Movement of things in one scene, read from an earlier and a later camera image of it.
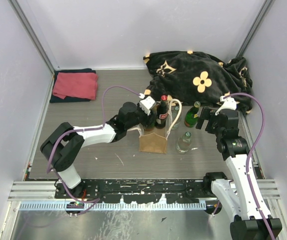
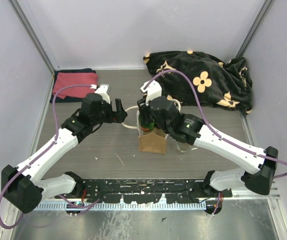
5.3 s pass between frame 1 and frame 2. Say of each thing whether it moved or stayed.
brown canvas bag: stayed
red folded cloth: stayed
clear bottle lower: stayed
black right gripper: moved
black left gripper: moved
